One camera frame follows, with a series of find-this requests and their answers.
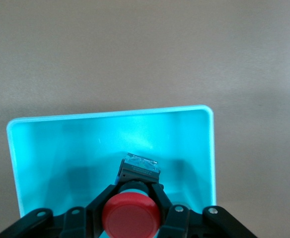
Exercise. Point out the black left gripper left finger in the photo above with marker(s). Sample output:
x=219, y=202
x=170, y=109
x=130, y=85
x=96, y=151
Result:
x=95, y=210

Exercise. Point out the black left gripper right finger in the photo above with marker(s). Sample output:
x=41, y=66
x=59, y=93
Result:
x=177, y=220

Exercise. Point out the red mushroom push button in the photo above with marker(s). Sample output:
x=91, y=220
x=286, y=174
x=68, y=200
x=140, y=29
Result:
x=131, y=215

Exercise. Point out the cyan plastic box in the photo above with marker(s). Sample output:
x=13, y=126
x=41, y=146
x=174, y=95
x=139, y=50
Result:
x=60, y=148

